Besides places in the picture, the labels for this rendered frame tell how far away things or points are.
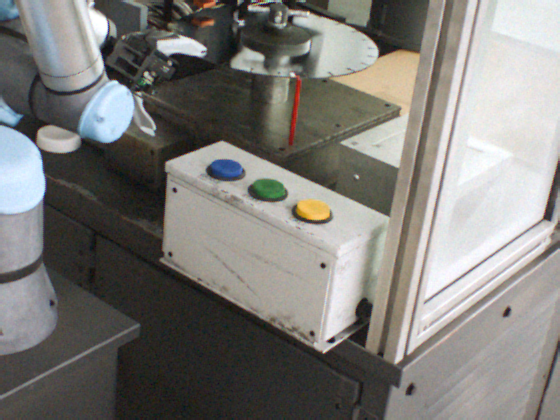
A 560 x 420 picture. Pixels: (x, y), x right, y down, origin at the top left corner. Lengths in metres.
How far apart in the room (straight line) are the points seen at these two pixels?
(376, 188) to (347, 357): 0.25
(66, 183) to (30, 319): 0.41
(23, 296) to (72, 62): 0.27
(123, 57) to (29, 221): 0.34
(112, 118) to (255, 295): 0.28
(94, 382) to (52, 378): 0.10
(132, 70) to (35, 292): 0.37
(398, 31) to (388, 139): 0.86
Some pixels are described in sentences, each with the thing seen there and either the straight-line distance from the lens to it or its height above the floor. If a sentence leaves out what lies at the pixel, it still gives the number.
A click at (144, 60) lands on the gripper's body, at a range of 1.40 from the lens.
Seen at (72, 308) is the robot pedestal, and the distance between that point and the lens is 1.27.
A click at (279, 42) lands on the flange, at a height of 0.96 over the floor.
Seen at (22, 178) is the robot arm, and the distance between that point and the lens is 1.11.
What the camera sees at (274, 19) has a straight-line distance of 1.59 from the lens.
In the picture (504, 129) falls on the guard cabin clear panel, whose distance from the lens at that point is 1.29.
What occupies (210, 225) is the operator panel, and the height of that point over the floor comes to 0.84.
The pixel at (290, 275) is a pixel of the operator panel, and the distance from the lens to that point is 1.21.
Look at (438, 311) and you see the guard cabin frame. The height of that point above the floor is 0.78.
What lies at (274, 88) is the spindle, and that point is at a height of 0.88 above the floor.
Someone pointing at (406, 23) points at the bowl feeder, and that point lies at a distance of 2.27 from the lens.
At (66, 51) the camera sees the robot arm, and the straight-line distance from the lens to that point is 1.16.
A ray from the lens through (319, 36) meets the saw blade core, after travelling 1.66.
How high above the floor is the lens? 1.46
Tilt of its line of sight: 28 degrees down
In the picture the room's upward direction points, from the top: 7 degrees clockwise
